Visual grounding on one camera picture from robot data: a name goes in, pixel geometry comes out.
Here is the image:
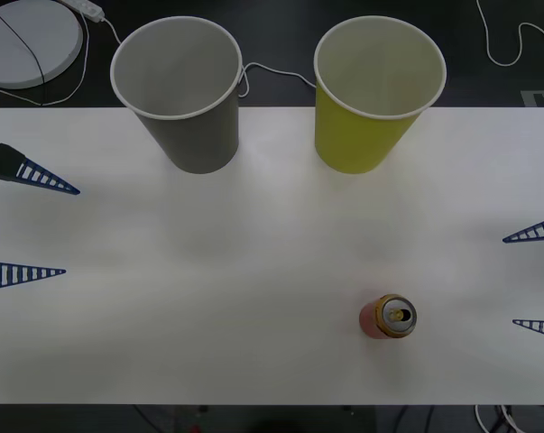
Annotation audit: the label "thin black cable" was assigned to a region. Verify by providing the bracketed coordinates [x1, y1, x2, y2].
[0, 7, 47, 106]

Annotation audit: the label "grey plastic waste bin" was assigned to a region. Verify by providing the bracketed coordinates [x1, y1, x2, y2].
[109, 15, 244, 175]

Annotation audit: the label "white cables under table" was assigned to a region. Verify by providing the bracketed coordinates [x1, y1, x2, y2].
[473, 404, 544, 433]

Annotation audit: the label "white power strip cable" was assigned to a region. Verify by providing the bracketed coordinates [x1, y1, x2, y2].
[100, 14, 318, 98]

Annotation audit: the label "white cable round disc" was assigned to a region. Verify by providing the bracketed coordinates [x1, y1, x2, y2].
[0, 7, 91, 106]

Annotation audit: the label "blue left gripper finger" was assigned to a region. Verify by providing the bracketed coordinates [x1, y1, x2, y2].
[0, 143, 81, 196]
[0, 260, 68, 293]

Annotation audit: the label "red can with gold top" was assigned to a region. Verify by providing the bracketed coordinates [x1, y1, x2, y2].
[358, 293, 418, 340]

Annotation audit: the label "white looped cable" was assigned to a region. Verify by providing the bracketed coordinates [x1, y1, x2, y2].
[475, 0, 544, 68]

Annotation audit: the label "white power strip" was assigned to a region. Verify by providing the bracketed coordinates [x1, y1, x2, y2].
[58, 0, 106, 22]

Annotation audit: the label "yellow-green plastic waste bin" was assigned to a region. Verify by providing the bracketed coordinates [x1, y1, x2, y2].
[313, 15, 448, 175]

